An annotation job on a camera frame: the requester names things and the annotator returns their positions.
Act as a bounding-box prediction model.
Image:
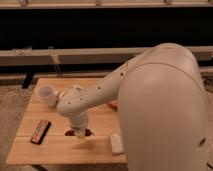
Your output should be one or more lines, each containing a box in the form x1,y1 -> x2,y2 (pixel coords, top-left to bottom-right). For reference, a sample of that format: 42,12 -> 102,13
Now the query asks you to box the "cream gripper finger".
74,132 -> 85,139

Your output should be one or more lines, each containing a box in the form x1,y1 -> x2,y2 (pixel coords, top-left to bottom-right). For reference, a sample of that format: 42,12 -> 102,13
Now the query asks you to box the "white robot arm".
57,43 -> 208,171

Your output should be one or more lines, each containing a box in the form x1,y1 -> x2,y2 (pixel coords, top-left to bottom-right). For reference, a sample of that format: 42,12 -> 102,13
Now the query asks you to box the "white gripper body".
69,111 -> 88,133

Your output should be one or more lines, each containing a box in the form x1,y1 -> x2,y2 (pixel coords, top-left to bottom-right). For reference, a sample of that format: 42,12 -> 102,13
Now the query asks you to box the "wooden table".
6,78 -> 126,165

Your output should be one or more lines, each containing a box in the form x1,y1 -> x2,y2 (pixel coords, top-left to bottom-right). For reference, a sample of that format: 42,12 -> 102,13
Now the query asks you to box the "white plastic cup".
37,85 -> 56,107

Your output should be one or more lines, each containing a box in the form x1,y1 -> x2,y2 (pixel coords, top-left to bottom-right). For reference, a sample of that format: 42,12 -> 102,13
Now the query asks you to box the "white sponge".
109,134 -> 124,155

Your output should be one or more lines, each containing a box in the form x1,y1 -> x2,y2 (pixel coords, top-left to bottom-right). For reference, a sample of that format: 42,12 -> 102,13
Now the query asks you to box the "crumpled white wrapper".
55,90 -> 67,101

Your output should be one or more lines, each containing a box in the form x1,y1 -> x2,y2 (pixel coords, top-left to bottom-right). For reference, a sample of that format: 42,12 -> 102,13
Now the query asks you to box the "orange bowl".
107,100 -> 118,110

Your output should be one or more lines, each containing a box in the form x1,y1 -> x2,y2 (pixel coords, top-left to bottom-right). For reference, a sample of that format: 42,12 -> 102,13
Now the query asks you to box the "black candy bar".
30,120 -> 51,144

